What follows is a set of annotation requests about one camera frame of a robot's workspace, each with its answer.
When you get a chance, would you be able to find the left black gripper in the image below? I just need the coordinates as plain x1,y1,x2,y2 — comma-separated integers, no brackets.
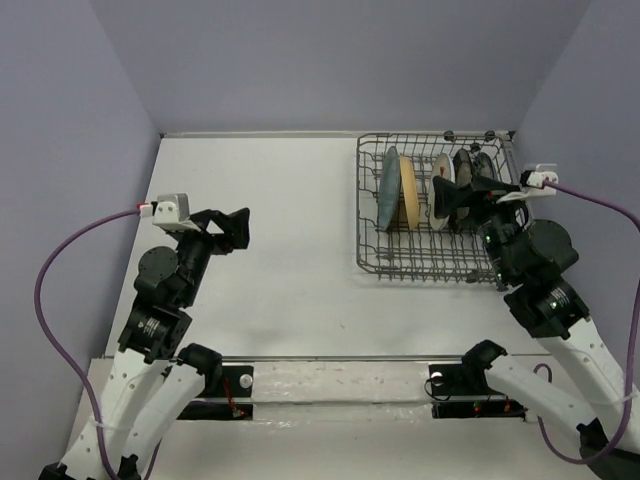
173,206,251,305

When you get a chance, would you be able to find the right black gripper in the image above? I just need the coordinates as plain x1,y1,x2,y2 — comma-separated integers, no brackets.
435,172,532,284

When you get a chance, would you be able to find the black rimmed plate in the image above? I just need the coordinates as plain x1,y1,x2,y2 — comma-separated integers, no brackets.
449,148,473,233

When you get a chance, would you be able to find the blue floral plate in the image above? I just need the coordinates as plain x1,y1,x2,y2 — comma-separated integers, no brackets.
472,151,496,180

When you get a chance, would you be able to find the watermelon pattern plate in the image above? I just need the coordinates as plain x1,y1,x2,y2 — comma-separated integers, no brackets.
427,153,455,231

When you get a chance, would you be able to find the yellow plate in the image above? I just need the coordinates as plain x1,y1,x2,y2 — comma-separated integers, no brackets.
400,156,420,230

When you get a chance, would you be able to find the blue-grey plate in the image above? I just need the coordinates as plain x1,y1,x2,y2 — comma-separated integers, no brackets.
377,146,401,231

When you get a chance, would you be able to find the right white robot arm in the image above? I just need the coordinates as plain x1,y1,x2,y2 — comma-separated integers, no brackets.
432,169,639,479

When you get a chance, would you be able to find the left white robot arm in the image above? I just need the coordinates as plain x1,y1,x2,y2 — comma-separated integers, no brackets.
34,195,250,479

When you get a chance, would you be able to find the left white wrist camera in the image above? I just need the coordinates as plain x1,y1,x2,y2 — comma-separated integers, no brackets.
137,193,197,232

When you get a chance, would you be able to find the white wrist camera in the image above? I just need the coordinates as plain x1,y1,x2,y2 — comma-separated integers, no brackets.
496,164,559,204
137,193,197,232

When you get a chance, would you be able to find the grey wire dish rack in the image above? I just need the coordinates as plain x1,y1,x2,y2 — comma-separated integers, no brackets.
356,130,517,284

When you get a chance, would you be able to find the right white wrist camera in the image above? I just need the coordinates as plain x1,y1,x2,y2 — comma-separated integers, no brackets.
496,164,559,204

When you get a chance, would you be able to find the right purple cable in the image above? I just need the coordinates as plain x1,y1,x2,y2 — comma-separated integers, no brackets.
532,180,640,466

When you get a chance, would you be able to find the purple cable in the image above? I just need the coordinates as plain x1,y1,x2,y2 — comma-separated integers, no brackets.
33,207,161,480
532,180,640,466

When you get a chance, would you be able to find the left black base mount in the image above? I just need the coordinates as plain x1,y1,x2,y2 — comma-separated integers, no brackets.
178,364,254,421

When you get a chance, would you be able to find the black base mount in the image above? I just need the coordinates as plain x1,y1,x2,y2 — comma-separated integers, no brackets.
178,364,254,421
424,363,527,421

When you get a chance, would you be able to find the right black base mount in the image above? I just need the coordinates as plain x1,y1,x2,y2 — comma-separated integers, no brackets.
424,363,527,421

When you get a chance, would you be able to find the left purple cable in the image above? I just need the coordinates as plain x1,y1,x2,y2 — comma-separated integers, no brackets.
33,207,161,480

